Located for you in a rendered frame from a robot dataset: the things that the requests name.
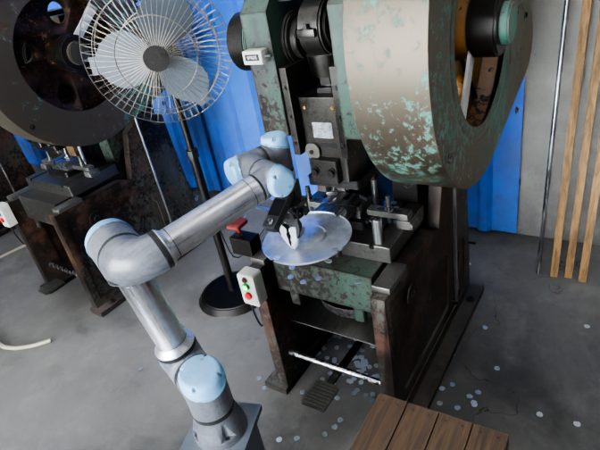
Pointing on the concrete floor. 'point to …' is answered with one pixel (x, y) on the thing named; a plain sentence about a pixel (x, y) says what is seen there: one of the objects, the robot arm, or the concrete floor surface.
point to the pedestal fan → (154, 50)
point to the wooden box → (421, 429)
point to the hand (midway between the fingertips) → (292, 246)
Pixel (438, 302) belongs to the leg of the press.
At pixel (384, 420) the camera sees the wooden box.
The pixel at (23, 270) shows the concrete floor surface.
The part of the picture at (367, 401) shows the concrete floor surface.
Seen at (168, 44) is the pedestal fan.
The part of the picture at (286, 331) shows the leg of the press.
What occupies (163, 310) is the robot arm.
